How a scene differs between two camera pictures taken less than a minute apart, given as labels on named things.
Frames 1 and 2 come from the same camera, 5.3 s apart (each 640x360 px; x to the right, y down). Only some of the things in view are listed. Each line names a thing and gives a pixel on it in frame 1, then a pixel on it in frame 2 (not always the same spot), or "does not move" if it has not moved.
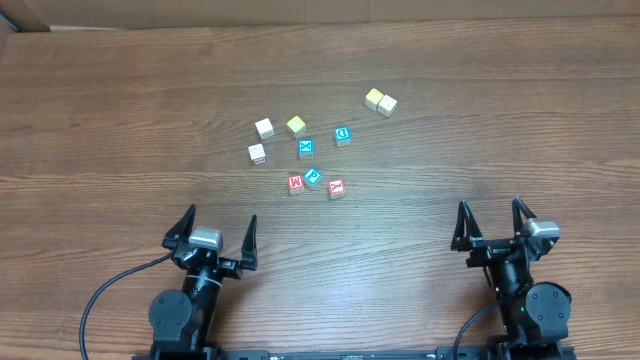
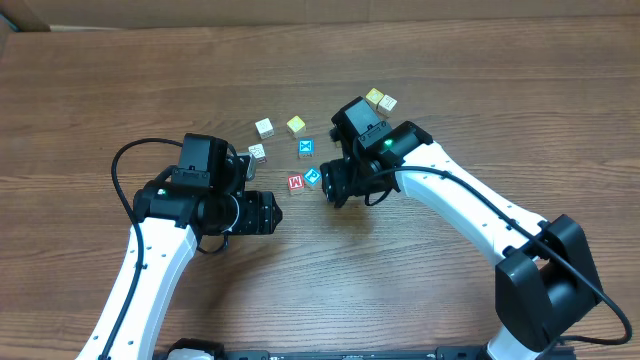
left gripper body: x=209 y=257 to x=270 y=213
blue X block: x=306 y=148 does not move
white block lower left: x=257 y=153 does not move
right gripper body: x=498 y=251 to x=330 y=181
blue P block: x=313 y=176 does not move
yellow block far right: x=373 y=98 does not move
